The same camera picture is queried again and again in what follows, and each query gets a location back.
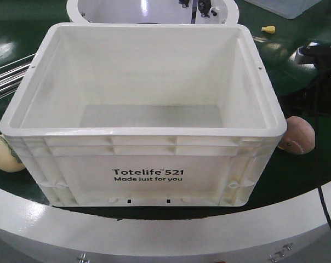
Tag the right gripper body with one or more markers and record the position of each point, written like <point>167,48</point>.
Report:
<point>315,98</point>

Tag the pink plush football toy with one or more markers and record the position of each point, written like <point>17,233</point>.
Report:
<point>299,138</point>

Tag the white plastic tote crate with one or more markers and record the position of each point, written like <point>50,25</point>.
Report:
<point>145,114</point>

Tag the cream plush ball toy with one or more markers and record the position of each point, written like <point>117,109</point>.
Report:
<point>9,160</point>

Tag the small yellow plush toy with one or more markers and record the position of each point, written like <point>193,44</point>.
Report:
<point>269,29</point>

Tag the metal roller rods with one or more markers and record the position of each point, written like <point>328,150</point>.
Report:
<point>12,74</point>

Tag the white outer table rim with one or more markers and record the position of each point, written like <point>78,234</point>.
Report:
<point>268,234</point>

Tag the black bearing mount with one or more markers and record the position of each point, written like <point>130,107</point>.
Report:
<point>203,6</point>

